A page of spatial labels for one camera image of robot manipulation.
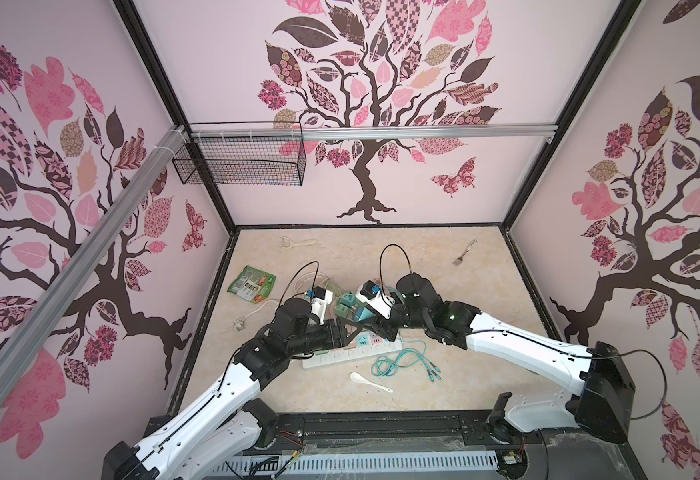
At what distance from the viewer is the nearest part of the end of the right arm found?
0.66m

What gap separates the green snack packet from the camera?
3.33 ft

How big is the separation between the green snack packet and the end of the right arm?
0.51m

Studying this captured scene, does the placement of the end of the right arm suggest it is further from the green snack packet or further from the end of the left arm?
the green snack packet

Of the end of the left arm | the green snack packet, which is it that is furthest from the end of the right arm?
the green snack packet
